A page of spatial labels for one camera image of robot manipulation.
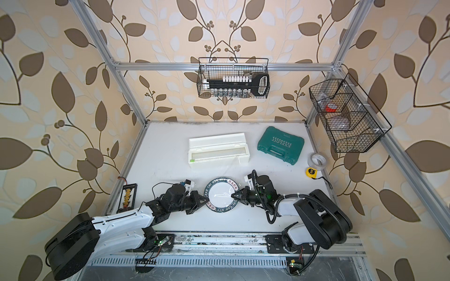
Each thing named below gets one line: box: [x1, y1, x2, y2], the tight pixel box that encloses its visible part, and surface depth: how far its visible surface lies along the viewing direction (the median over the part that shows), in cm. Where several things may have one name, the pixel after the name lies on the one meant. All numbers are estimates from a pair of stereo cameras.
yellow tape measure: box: [305, 166, 318, 179], surface depth 96 cm
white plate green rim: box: [203, 176, 240, 214], surface depth 86 cm
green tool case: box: [257, 126, 305, 166], surface depth 105 cm
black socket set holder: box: [202, 72, 271, 97], surface depth 86 cm
